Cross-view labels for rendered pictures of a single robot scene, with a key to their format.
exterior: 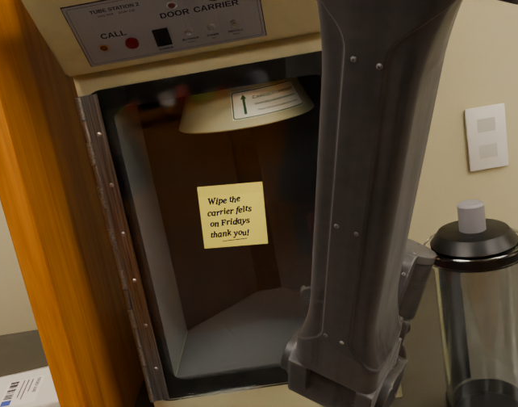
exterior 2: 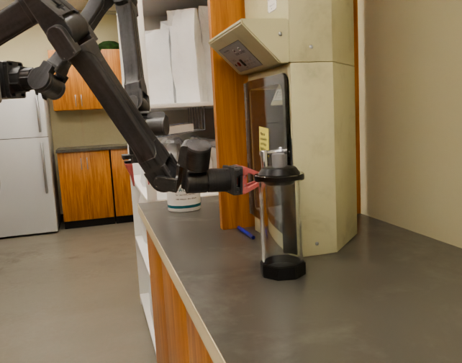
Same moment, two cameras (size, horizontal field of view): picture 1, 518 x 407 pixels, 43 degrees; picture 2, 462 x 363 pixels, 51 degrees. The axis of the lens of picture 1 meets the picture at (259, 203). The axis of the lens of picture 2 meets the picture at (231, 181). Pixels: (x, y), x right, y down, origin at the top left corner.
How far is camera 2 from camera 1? 1.20 m
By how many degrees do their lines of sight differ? 70
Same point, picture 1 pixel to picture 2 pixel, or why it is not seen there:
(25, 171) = (219, 106)
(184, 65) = (262, 74)
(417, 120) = (92, 84)
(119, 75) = (253, 76)
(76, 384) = not seen: hidden behind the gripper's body
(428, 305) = (406, 255)
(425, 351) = (345, 258)
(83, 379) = not seen: hidden behind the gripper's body
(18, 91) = (230, 78)
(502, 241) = (266, 171)
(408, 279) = (183, 153)
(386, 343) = (143, 157)
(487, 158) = not seen: outside the picture
